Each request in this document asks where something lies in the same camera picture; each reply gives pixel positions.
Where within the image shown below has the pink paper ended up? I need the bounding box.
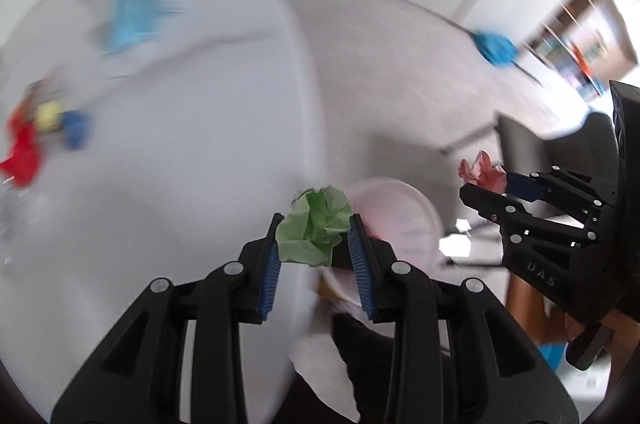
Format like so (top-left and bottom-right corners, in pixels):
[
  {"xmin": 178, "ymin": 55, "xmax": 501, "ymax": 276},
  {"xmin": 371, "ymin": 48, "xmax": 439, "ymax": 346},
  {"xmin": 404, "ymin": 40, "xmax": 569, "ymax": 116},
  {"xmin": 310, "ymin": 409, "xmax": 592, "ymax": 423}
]
[{"xmin": 458, "ymin": 150, "xmax": 508, "ymax": 195}]

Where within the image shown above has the green paper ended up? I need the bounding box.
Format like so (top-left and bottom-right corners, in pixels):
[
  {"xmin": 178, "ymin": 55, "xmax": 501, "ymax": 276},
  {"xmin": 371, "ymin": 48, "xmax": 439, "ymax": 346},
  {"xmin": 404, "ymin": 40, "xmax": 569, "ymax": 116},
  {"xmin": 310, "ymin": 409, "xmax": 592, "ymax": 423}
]
[{"xmin": 276, "ymin": 186, "xmax": 352, "ymax": 267}]

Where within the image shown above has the yellow paper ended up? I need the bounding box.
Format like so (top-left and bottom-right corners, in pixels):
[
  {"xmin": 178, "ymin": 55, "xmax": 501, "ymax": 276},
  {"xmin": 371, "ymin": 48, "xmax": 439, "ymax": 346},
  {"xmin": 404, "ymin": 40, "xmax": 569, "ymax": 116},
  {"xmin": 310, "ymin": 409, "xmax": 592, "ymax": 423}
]
[{"xmin": 35, "ymin": 100, "xmax": 64, "ymax": 134}]

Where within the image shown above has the blue face mask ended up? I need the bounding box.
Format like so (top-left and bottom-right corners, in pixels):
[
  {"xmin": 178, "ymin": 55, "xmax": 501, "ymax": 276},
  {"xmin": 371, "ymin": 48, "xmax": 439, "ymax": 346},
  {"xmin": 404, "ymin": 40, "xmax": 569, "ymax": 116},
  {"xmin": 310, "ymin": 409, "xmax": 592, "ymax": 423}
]
[{"xmin": 103, "ymin": 0, "xmax": 183, "ymax": 53}]

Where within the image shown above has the white trash bin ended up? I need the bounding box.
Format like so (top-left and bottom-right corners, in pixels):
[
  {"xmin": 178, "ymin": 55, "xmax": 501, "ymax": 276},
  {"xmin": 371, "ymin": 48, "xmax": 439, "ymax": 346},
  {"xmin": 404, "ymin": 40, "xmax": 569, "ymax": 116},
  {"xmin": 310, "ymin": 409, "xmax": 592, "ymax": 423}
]
[{"xmin": 318, "ymin": 177, "xmax": 444, "ymax": 307}]

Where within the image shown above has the person's right hand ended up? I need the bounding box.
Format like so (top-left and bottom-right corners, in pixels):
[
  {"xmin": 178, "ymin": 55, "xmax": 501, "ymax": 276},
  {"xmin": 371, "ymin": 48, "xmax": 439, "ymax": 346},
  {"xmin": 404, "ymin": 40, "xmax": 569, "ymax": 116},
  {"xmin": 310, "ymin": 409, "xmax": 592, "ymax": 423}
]
[{"xmin": 565, "ymin": 309, "xmax": 639, "ymax": 356}]

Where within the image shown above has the blue plastic bag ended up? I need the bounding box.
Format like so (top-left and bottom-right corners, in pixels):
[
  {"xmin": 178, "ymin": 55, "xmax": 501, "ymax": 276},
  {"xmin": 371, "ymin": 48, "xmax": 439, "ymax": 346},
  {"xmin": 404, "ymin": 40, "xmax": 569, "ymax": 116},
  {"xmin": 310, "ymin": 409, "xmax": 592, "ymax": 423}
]
[{"xmin": 472, "ymin": 31, "xmax": 518, "ymax": 67}]

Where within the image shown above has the red crumpled wrapper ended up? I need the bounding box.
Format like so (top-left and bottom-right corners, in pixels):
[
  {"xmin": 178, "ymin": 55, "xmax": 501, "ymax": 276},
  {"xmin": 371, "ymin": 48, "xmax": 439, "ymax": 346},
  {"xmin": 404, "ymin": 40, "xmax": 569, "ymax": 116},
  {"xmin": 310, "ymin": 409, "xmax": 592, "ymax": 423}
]
[{"xmin": 1, "ymin": 102, "xmax": 43, "ymax": 188}]

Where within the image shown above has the blue crumpled paper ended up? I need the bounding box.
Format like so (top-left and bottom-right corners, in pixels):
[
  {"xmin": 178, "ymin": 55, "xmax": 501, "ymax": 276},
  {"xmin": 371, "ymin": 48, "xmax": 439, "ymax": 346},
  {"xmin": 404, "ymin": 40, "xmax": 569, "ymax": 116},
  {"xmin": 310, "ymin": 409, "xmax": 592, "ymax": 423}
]
[{"xmin": 62, "ymin": 110, "xmax": 92, "ymax": 150}]

